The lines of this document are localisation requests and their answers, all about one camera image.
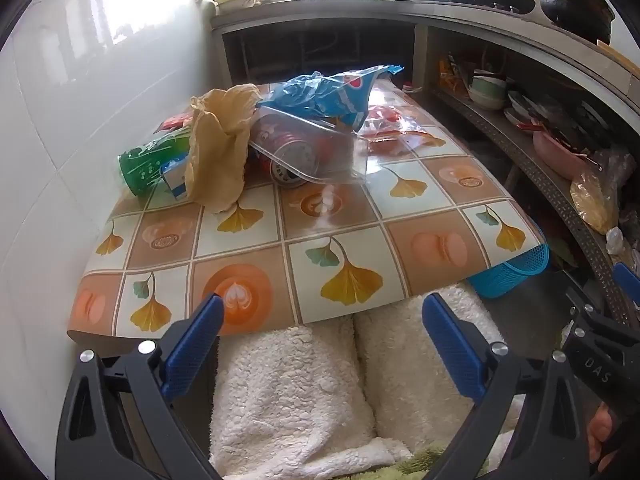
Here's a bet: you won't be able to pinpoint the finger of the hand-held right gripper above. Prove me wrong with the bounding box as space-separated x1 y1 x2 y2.
614 262 640 306
562 287 640 411

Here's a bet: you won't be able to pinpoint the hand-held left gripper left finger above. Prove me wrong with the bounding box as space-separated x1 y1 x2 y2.
55 294 224 480

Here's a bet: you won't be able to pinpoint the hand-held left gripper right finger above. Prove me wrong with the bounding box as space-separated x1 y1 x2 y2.
421 294 601 480

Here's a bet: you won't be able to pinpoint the blue white toothpaste box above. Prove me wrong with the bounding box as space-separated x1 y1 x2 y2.
160 157 193 200

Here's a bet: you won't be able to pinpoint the green plastic bottle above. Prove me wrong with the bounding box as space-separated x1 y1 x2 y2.
117 127 193 196

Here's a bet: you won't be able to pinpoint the clear plastic container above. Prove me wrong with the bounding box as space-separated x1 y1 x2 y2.
248 105 371 186

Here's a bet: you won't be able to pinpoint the person's right hand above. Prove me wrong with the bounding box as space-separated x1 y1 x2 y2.
586 404 623 473

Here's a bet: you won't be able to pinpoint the plastic bag with yellow contents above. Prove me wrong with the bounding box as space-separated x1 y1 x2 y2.
570 147 636 236

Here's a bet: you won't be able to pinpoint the white fleece cloth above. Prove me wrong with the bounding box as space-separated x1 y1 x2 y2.
207 282 526 480

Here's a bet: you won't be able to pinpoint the blue plastic basket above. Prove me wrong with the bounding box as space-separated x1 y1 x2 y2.
467 245 551 301

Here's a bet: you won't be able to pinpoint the green shaggy rug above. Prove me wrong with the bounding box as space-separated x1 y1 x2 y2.
395 442 471 480

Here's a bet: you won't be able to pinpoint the perforated metal shelf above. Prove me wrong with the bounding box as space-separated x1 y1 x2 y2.
430 85 636 326

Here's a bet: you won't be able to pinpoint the pink plastic basin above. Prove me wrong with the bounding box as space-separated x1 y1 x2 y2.
532 127 593 181

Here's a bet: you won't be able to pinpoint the ginkgo patterned tablecloth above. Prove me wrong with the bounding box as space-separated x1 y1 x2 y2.
67 80 548 338

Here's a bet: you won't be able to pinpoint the tan cloth bag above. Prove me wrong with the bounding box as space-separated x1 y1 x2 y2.
184 84 262 212

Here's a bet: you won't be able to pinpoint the stack of plates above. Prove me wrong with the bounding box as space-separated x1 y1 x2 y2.
504 90 546 126

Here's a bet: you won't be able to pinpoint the red drink can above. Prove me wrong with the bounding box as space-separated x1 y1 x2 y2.
252 112 326 188

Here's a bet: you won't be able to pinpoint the red snack packet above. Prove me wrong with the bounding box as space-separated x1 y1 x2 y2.
159 112 193 133

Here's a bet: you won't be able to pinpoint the stack of bowls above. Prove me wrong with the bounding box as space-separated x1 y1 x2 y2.
467 72 507 111

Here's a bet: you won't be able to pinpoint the red plastic wrapper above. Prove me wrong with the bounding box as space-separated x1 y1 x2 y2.
365 104 403 133

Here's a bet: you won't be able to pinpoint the orange snack packets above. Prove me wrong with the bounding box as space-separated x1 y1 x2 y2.
439 57 466 93

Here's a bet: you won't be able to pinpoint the dark metal pot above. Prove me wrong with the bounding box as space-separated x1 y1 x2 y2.
536 0 616 45

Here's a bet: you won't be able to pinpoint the blue snack bag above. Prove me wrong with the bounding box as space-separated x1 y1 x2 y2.
257 64 405 133

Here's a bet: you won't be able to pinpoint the grey kitchen counter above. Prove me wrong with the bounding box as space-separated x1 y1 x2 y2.
210 0 640 111

